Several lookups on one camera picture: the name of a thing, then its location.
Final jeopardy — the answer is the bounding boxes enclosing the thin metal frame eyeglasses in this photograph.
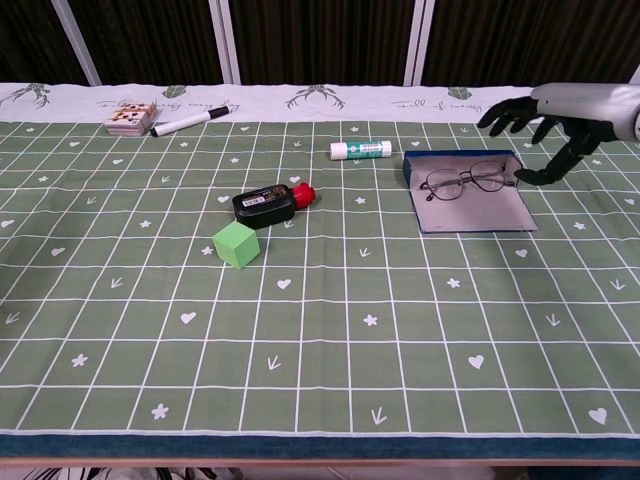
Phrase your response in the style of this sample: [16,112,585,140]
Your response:
[418,159,521,203]

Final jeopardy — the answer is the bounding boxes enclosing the white green glue stick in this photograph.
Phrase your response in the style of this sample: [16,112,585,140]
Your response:
[329,140,393,161]

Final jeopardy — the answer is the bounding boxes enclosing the black ink bottle red cap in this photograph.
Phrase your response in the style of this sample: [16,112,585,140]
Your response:
[231,182,318,230]

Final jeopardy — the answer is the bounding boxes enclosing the green cube block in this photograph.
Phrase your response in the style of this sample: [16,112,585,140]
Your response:
[212,221,262,272]

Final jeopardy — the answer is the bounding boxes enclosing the blue folding glasses case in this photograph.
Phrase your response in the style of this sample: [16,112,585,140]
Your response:
[402,149,540,235]

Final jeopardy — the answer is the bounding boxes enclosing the green checkered tablecloth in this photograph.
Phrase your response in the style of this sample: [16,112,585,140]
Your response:
[0,82,640,460]

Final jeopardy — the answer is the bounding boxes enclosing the deck of playing cards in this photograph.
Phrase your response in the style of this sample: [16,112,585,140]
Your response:
[105,101,160,137]

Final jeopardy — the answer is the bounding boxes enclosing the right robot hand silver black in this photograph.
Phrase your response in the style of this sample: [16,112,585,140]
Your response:
[477,82,640,187]

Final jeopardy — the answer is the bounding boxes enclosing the white marker black cap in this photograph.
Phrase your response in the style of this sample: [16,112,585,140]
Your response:
[149,105,232,138]

